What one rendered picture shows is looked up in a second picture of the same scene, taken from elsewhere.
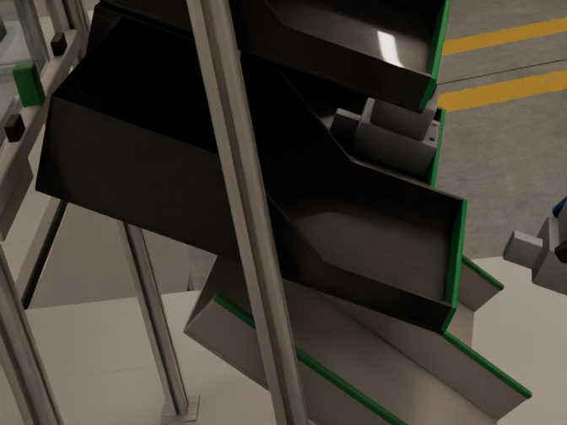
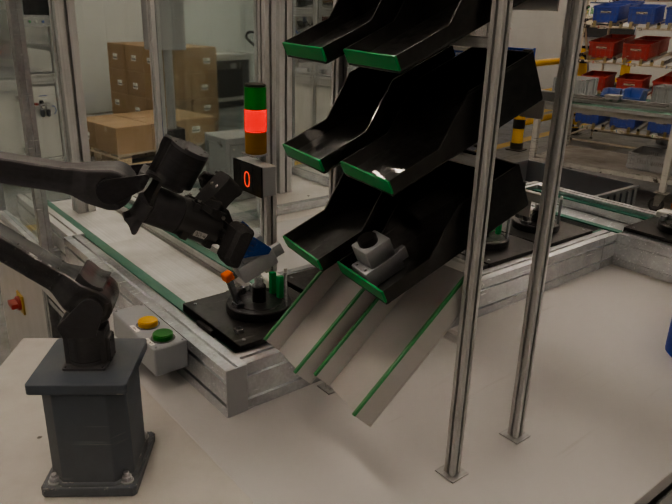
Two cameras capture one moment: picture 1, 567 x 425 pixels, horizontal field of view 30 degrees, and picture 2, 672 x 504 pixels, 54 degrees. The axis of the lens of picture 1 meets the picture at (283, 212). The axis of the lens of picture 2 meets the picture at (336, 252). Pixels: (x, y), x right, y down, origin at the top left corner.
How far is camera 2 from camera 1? 158 cm
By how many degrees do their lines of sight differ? 112
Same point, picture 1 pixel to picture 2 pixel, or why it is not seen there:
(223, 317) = not seen: hidden behind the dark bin
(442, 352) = (330, 337)
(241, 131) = not seen: hidden behind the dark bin
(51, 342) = (641, 439)
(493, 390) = (310, 364)
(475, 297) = (367, 415)
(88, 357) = (606, 439)
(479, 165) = not seen: outside the picture
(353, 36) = (329, 147)
